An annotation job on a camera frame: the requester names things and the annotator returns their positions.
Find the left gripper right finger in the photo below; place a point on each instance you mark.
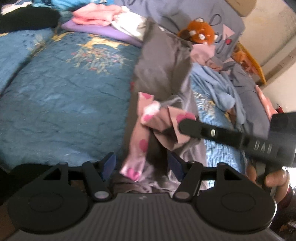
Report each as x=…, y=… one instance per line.
x=188, y=174

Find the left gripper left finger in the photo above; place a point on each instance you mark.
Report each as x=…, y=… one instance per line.
x=97, y=174

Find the grey garment with pink cuffs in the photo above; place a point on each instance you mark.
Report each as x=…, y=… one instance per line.
x=161, y=97

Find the black clothes pile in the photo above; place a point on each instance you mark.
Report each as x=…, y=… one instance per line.
x=29, y=18

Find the person right hand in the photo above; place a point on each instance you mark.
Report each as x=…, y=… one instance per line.
x=279, y=179

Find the salmon towel on armrest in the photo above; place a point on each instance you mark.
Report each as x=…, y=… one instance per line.
x=265, y=101

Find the blue floral quilted blanket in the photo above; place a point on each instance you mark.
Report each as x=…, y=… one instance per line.
x=69, y=104

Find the yellow flat board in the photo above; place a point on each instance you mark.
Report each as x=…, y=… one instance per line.
x=253, y=67

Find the light blue garment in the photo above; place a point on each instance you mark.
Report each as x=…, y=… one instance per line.
x=218, y=88

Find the orange plastic bag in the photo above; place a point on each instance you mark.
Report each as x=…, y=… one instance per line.
x=240, y=57

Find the pink cloth under plush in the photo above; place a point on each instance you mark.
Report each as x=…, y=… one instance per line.
x=204, y=55

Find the grey printed sofa cover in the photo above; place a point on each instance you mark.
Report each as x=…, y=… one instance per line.
x=210, y=24

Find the red panda plush toy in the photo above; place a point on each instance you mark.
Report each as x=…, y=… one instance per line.
x=198, y=31

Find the folded purple garment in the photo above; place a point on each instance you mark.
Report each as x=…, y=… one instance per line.
x=106, y=31

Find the tan leather headrest cushion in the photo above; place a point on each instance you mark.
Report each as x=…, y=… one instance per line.
x=242, y=7

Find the folded white garment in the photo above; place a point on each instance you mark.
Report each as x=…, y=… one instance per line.
x=130, y=23

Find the folded coral pink garment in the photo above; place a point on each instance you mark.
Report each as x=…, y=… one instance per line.
x=97, y=14

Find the blue cartoon police cushion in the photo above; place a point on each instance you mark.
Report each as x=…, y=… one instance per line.
x=68, y=5

